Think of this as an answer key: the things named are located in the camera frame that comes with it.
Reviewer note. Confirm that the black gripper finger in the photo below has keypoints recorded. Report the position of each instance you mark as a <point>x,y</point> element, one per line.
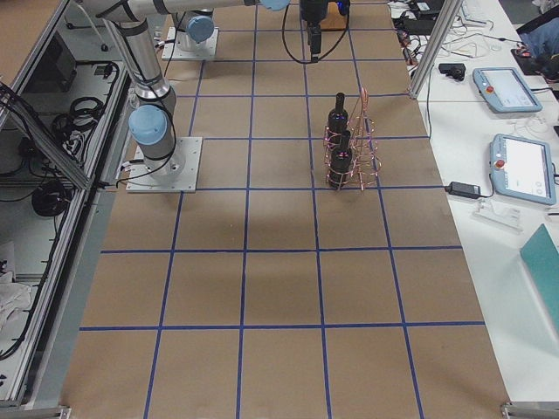
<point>314,41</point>

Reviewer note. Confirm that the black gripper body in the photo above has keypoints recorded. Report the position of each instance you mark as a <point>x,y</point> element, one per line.
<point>312,11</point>

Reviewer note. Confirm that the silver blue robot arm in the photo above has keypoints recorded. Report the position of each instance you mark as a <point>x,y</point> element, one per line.
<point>128,22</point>
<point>193,28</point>

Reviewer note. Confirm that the wooden tray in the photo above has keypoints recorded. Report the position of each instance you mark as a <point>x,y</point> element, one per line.
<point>337,16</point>

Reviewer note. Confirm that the dark wine bottle rear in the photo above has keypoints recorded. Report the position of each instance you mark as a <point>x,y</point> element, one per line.
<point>338,116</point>

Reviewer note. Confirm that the dark wine bottle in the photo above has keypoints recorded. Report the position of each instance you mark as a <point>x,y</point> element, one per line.
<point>338,116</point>
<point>341,158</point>

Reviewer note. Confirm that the dark wine bottle front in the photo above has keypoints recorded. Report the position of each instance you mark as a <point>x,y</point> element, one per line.
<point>341,158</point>

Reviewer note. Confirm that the small black webcam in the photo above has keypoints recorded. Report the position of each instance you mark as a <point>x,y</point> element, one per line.
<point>456,71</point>

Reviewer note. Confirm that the teach pendant far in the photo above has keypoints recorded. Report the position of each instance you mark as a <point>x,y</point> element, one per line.
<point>505,90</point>

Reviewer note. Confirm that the teach pendant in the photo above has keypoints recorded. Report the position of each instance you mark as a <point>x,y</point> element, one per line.
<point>505,90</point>
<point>522,168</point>

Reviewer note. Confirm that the black power adapter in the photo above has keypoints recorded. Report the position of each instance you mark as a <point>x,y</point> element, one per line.
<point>465,190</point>

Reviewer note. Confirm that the teach pendant near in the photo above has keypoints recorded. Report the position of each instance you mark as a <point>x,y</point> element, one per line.
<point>522,168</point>

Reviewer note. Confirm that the teal notebook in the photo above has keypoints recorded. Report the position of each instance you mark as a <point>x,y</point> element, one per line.
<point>540,256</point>

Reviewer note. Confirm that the white cloth rag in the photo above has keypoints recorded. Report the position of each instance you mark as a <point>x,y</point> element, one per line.
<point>15,297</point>

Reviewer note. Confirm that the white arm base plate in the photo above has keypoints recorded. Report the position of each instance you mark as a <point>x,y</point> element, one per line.
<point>178,174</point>
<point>186,49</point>

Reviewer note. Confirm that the copper wire bottle basket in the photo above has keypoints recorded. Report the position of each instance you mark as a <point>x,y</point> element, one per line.
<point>366,165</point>

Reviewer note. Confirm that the aluminium frame post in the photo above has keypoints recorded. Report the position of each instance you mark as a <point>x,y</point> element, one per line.
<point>440,30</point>

